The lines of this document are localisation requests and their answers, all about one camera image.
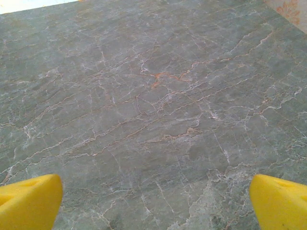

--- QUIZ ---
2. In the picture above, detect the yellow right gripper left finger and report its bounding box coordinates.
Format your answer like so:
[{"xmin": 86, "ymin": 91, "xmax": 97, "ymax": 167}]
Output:
[{"xmin": 0, "ymin": 174, "xmax": 63, "ymax": 230}]

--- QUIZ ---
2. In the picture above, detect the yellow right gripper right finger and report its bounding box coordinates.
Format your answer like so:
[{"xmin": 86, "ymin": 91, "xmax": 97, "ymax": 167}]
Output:
[{"xmin": 249, "ymin": 174, "xmax": 307, "ymax": 230}]

